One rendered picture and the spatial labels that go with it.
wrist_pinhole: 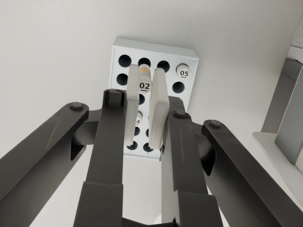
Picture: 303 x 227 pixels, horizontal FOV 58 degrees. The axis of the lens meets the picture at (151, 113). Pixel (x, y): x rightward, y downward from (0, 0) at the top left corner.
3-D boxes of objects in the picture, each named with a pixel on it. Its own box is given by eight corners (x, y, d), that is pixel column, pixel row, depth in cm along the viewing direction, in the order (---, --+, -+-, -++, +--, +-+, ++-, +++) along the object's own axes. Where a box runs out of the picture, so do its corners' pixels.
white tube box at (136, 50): (171, 145, 35) (174, 162, 32) (106, 137, 34) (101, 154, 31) (193, 49, 30) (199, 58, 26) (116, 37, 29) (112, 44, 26)
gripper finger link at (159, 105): (156, 103, 15) (170, 105, 15) (154, 66, 21) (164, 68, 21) (148, 149, 16) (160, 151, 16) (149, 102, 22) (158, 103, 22)
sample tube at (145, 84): (149, 76, 25) (151, 95, 21) (136, 74, 25) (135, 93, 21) (151, 63, 25) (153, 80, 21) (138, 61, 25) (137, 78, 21)
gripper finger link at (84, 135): (119, 152, 14) (60, 145, 14) (124, 110, 19) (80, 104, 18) (122, 126, 13) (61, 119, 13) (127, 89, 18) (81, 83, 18)
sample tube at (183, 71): (183, 67, 30) (189, 81, 26) (172, 65, 30) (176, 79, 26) (185, 56, 30) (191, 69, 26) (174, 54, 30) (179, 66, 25)
